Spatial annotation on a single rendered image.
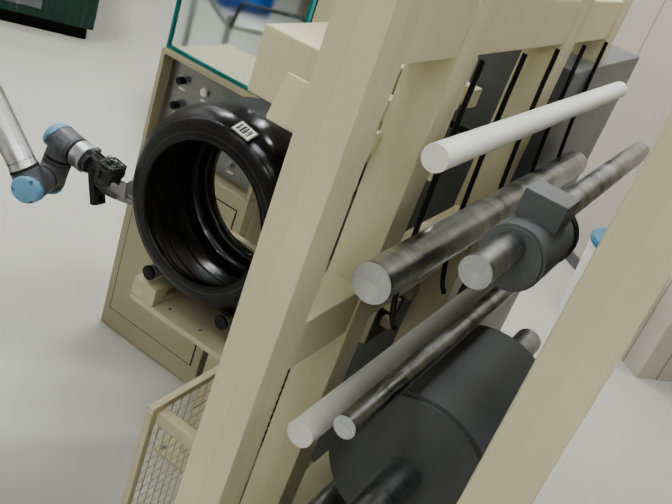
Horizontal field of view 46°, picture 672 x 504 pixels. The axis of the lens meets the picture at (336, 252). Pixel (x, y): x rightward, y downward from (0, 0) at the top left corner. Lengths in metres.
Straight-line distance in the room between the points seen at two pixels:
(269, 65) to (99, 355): 2.07
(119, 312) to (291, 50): 2.14
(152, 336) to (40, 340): 0.45
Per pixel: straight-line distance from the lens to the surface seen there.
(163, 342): 3.45
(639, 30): 6.17
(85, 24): 7.13
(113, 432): 3.17
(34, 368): 3.39
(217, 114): 2.10
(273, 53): 1.67
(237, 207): 3.00
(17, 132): 2.55
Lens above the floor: 2.16
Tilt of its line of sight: 27 degrees down
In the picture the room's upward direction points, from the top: 21 degrees clockwise
